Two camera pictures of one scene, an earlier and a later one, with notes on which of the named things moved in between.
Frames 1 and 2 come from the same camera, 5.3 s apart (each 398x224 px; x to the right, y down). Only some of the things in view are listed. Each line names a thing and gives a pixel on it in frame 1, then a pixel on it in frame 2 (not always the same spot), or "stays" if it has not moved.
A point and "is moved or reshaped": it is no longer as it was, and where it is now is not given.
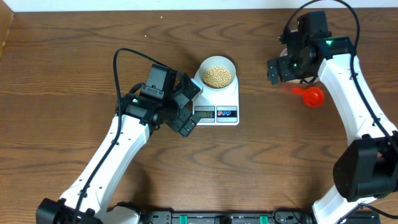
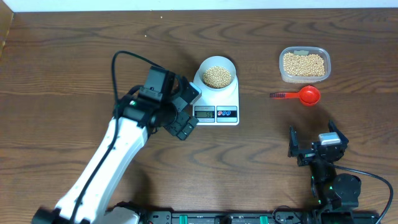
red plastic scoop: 313,96 is moved or reshaped
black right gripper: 282,63 -> 306,155
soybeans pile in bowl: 217,77 stays
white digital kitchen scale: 217,107 stays
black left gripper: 183,114 stays
